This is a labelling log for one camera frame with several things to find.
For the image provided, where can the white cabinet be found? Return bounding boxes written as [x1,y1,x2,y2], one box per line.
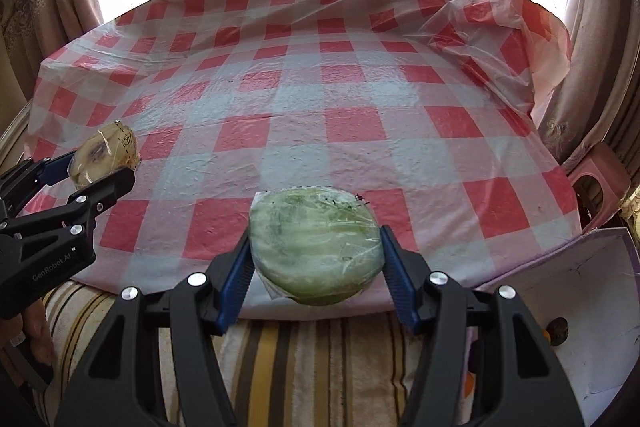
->
[0,102,38,178]

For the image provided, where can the patterned beige curtain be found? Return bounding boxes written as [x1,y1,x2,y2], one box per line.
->
[530,0,640,168]
[0,0,113,122]

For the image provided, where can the large green fruit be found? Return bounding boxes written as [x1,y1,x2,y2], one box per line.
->
[248,187,387,307]

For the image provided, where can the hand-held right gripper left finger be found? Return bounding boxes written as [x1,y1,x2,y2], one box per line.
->
[54,227,253,427]

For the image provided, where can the person's left hand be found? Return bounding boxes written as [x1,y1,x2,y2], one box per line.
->
[20,299,57,367]

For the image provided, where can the yellow-green fruit half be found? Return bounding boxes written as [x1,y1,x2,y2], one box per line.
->
[67,121,142,188]

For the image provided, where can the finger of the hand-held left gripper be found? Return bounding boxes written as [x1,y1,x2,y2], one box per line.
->
[0,149,78,228]
[0,168,137,238]

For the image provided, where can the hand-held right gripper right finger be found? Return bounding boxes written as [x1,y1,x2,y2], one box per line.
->
[378,224,583,427]

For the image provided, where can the red white checkered tablecloth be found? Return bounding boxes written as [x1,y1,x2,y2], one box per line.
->
[27,0,586,320]

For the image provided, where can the pink plastic stool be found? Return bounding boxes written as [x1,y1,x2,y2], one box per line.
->
[567,142,632,230]

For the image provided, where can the striped towel blanket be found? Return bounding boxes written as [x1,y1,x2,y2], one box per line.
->
[30,279,481,427]

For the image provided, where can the purple cardboard box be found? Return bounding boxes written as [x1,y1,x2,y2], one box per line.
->
[462,227,640,427]

